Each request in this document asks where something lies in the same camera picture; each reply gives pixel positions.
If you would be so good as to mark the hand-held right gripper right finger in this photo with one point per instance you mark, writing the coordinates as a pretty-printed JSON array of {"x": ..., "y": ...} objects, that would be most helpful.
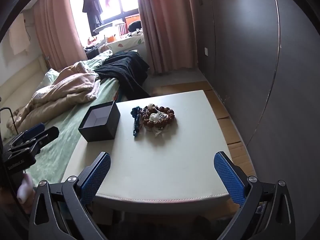
[{"x": 230, "y": 177}]

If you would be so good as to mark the grey wardrobe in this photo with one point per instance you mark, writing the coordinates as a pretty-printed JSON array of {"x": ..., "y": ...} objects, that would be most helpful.
[{"x": 237, "y": 42}]

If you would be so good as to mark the green bed sheet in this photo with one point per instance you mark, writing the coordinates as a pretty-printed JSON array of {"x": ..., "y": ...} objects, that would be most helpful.
[{"x": 67, "y": 127}]

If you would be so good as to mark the cream bed headboard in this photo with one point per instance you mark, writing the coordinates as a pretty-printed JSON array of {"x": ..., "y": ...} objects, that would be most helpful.
[{"x": 22, "y": 80}]

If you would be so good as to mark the beige fleece blanket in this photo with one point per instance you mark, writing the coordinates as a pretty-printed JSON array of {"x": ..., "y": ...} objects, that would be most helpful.
[{"x": 57, "y": 92}]

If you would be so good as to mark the white printed bedding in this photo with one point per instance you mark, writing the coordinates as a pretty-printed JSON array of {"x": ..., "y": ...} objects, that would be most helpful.
[{"x": 127, "y": 42}]

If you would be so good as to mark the pink curtain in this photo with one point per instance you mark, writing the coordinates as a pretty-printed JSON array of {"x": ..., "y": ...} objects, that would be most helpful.
[
  {"x": 165, "y": 30},
  {"x": 57, "y": 30}
]

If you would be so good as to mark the flattened cardboard sheets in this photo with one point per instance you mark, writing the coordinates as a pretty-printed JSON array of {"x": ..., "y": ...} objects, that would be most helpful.
[{"x": 232, "y": 135}]

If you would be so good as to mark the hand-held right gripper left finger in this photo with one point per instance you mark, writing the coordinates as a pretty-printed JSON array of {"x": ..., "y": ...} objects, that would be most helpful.
[{"x": 98, "y": 177}]

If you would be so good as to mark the white stone pendant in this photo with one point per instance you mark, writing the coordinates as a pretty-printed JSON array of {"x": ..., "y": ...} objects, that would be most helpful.
[{"x": 153, "y": 117}]

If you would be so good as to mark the white wall socket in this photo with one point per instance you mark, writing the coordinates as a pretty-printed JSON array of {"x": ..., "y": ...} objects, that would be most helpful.
[{"x": 206, "y": 51}]

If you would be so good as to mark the black knit blanket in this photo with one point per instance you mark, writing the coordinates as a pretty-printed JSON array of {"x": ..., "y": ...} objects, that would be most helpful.
[{"x": 122, "y": 72}]

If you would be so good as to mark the black bag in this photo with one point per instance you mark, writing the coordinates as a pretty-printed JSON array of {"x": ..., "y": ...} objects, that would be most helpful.
[{"x": 134, "y": 26}]

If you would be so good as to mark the white square table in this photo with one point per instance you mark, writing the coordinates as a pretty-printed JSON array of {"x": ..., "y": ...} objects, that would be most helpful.
[{"x": 162, "y": 167}]

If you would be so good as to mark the white hanging cloth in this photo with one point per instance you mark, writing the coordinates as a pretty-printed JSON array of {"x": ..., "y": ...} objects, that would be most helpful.
[{"x": 18, "y": 37}]

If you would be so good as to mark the black gift box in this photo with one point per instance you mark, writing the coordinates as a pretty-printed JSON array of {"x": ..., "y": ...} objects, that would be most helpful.
[{"x": 110, "y": 127}]

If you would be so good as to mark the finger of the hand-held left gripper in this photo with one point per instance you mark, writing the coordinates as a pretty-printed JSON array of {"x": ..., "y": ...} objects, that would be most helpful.
[
  {"x": 48, "y": 134},
  {"x": 35, "y": 129}
]

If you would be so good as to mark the hanging dark clothes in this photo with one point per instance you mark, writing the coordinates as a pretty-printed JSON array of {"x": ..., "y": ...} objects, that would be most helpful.
[{"x": 92, "y": 7}]

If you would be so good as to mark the light green pillow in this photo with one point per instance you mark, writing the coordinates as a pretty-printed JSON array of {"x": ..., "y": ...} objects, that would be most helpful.
[{"x": 51, "y": 77}]

